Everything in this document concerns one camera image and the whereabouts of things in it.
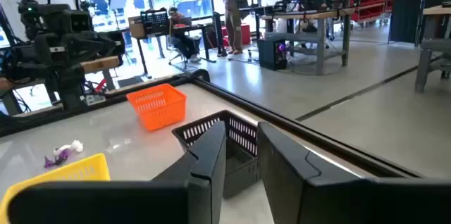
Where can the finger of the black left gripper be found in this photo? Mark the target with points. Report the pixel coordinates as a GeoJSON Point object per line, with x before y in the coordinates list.
{"type": "Point", "coordinates": [113, 48]}
{"type": "Point", "coordinates": [88, 48]}

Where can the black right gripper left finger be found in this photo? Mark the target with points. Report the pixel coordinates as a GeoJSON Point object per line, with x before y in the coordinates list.
{"type": "Point", "coordinates": [105, 203]}

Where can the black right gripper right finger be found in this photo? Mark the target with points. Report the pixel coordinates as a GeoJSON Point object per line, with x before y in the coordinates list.
{"type": "Point", "coordinates": [352, 203]}

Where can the small purple plastic toy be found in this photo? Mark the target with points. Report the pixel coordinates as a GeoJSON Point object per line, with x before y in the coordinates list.
{"type": "Point", "coordinates": [60, 158]}

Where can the small white plastic skeleton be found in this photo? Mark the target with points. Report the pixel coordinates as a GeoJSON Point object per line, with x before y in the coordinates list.
{"type": "Point", "coordinates": [72, 146]}

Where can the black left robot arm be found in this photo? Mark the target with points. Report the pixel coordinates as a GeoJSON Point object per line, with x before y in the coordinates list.
{"type": "Point", "coordinates": [67, 86]}

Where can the brown cardboard box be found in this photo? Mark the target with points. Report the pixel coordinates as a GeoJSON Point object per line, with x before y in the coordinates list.
{"type": "Point", "coordinates": [135, 26]}

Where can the yellow plastic basket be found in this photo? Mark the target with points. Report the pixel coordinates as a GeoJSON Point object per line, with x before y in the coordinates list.
{"type": "Point", "coordinates": [84, 169]}

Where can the orange plastic basket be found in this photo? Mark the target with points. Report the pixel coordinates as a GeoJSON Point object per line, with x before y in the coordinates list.
{"type": "Point", "coordinates": [158, 111]}

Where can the black office desk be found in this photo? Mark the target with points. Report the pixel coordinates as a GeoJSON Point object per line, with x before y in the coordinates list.
{"type": "Point", "coordinates": [192, 26]}

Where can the black plastic basket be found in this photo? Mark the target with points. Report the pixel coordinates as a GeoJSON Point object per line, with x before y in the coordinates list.
{"type": "Point", "coordinates": [243, 167]}

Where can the red storage crate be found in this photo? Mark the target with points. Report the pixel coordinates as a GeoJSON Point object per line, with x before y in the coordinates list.
{"type": "Point", "coordinates": [245, 34]}

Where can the grey wood-topped table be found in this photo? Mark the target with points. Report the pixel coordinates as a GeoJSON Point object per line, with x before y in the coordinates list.
{"type": "Point", "coordinates": [423, 69]}

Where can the black computer tower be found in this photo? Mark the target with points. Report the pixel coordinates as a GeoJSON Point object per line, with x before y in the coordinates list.
{"type": "Point", "coordinates": [271, 53]}

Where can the grey metal workbench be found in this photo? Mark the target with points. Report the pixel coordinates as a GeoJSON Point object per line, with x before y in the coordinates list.
{"type": "Point", "coordinates": [310, 15]}

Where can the black curtain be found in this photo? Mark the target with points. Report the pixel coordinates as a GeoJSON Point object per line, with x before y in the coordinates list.
{"type": "Point", "coordinates": [408, 5]}

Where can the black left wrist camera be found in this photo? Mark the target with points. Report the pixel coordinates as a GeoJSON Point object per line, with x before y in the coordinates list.
{"type": "Point", "coordinates": [79, 21]}

